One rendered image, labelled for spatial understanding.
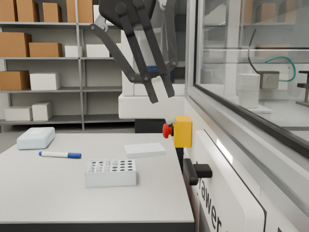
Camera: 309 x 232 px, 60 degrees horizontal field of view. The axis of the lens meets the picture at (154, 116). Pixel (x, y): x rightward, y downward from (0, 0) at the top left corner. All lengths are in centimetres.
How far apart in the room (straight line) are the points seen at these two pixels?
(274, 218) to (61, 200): 48
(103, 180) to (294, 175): 52
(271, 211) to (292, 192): 4
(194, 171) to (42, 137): 70
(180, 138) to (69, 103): 407
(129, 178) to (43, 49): 374
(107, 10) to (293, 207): 31
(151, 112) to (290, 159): 99
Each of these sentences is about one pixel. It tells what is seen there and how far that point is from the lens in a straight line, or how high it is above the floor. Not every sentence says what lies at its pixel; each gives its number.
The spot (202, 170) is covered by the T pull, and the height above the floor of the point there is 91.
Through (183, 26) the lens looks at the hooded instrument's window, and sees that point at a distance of 120.
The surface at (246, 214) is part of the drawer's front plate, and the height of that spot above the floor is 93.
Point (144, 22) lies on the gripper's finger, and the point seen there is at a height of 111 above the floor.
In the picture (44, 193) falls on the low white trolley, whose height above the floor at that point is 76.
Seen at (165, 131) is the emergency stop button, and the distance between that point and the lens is 70.
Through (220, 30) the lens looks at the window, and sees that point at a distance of 50.
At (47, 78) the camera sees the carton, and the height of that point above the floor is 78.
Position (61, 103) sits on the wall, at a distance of 471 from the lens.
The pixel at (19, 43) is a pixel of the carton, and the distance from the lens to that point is 436.
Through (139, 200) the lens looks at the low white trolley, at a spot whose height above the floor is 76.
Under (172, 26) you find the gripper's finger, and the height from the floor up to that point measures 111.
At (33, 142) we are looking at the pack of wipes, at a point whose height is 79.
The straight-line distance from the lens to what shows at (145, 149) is 87.
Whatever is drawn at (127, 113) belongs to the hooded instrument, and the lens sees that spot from 119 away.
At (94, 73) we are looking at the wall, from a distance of 458.
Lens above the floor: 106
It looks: 12 degrees down
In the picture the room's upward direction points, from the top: straight up
